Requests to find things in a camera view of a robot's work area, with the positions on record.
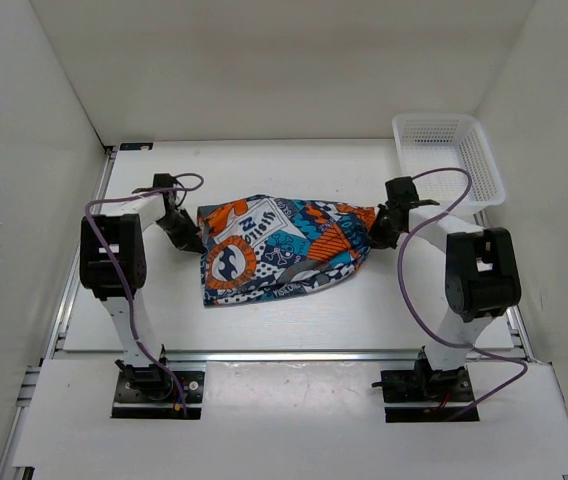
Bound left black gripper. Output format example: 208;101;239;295
155;208;204;254

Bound colourful patterned shorts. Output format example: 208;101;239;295
197;194;378;307

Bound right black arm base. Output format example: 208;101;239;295
371;369;480;424

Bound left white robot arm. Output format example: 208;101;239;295
79;173;204;400

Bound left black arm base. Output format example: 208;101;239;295
111;360;205;420

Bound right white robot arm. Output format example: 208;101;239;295
368;168;521;400

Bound white plastic mesh basket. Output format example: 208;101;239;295
392;113;506;216

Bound small dark label sticker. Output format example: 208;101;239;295
119;142;154;151

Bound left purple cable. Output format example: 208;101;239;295
85;172;205;419

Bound aluminium front rail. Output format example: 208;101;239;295
52;347;526;363

